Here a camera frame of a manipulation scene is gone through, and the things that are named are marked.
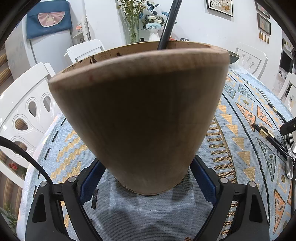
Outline green plant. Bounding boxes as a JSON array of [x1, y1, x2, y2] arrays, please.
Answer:
[[0, 203, 16, 230]]

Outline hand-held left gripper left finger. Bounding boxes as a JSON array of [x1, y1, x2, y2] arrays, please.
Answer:
[[24, 160, 107, 241]]

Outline gold hanging tassels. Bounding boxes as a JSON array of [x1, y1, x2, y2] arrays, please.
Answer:
[[258, 31, 270, 43]]

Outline bamboo utensil holder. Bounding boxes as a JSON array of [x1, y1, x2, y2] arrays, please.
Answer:
[[48, 41, 230, 195]]

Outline silver spoon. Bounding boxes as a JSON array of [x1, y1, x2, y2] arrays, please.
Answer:
[[286, 156, 295, 179]]

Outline white dining chair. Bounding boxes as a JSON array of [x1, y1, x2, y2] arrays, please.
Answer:
[[277, 72, 296, 109], [0, 62, 62, 183], [235, 42, 269, 78], [64, 39, 105, 63]]

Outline white media cabinet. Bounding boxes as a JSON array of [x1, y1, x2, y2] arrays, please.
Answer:
[[272, 38, 296, 92]]

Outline blue cloth cover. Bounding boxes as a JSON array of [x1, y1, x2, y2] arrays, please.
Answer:
[[25, 0, 73, 39]]

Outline glass vase with green stems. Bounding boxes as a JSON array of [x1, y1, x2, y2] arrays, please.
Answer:
[[117, 0, 148, 44]]

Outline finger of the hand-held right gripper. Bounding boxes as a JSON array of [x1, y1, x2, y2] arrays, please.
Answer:
[[280, 120, 296, 135]]

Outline white refrigerator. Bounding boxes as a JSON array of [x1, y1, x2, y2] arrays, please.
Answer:
[[5, 14, 74, 77]]

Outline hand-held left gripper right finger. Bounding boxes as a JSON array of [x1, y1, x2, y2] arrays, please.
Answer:
[[192, 156, 270, 241]]

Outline patterned blue tablecloth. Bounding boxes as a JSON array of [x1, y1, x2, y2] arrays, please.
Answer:
[[17, 67, 296, 241]]

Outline black television screen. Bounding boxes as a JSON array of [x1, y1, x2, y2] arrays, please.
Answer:
[[279, 51, 294, 71]]

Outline black chopstick with gold band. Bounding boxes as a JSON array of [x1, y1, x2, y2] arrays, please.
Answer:
[[268, 102, 287, 123], [253, 123, 296, 161]]

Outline framed wall picture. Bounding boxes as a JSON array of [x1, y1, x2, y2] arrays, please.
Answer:
[[257, 13, 271, 36], [255, 1, 270, 18], [206, 0, 233, 17]]

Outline dark bowl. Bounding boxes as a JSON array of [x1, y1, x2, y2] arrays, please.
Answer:
[[228, 51, 239, 64]]

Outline white vase with blue flowers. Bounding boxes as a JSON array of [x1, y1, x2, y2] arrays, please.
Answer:
[[140, 2, 173, 42]]

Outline white storage rack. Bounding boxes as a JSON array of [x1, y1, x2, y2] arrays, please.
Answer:
[[72, 17, 91, 44]]

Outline black braided cable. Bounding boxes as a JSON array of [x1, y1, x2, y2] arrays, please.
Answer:
[[0, 136, 52, 184]]

